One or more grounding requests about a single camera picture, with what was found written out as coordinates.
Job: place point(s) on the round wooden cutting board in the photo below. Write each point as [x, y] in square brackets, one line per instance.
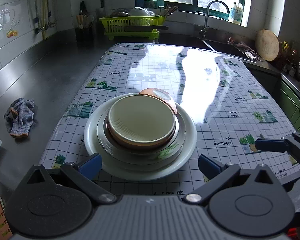
[267, 45]

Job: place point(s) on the cluster of condiment bottles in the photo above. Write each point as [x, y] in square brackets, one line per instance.
[288, 60]

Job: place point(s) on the bundle of chopsticks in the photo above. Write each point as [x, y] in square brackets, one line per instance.
[170, 10]

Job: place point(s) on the detergent bottle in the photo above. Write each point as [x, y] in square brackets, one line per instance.
[236, 12]

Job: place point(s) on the printed plant grid tablecloth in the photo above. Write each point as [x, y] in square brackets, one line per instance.
[215, 105]

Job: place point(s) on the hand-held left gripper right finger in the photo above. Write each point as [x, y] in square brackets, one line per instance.
[210, 166]

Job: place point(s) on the green kitchen cabinet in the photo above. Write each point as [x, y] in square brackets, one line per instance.
[293, 105]

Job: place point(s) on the teal basin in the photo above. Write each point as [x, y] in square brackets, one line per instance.
[218, 15]

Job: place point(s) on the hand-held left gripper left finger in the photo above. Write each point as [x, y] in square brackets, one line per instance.
[90, 166]

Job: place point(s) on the black utensil holder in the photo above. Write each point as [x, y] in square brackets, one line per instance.
[84, 33]

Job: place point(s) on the kitchen cleaver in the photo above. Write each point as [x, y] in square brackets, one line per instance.
[102, 7]

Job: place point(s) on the reddish dish rag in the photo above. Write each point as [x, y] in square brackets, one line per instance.
[241, 45]

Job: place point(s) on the large white bowl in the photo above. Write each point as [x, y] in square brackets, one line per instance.
[138, 12]

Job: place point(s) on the small white bowl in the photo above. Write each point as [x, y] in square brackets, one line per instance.
[151, 13]

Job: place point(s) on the green plastic dish rack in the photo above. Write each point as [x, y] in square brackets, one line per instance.
[130, 22]

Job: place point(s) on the stainless steel bowl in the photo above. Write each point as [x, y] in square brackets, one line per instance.
[105, 128]

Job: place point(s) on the chrome faucet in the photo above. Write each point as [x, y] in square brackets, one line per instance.
[206, 17]

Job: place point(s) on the black kitchen sink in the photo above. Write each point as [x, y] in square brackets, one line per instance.
[227, 48]

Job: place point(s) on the dark metal bowl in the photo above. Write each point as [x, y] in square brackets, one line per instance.
[118, 13]

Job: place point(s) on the grey knit glove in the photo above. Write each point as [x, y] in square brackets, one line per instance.
[20, 117]

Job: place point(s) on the plain white deep plate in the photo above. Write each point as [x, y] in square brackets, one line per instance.
[90, 140]

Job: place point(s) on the teal soap dispenser bottle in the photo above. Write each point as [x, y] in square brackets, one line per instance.
[160, 1]

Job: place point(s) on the white scrub brush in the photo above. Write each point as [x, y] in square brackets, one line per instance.
[251, 55]

